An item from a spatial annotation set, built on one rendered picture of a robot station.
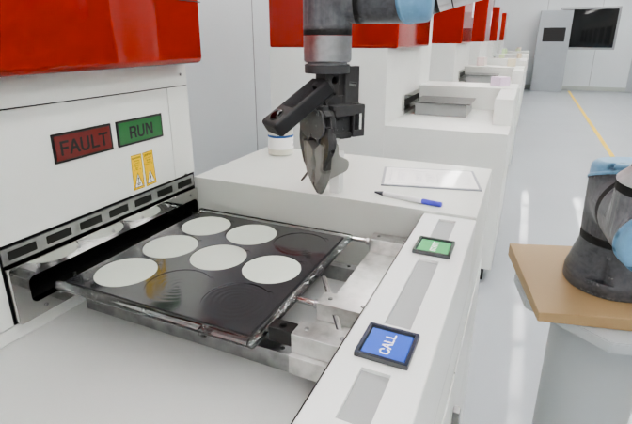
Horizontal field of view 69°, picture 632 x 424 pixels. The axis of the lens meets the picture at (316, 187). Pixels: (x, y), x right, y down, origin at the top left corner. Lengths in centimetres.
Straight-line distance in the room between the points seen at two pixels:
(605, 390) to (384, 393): 64
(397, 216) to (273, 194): 27
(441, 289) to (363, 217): 33
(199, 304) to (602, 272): 68
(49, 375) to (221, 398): 25
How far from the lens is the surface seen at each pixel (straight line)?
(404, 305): 59
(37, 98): 83
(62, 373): 78
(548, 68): 1298
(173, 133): 103
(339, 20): 72
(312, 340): 61
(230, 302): 71
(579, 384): 104
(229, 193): 105
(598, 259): 93
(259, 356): 71
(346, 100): 75
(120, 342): 81
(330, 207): 94
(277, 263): 80
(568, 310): 89
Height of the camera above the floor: 127
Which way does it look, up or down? 18 degrees down
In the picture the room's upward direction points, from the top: straight up
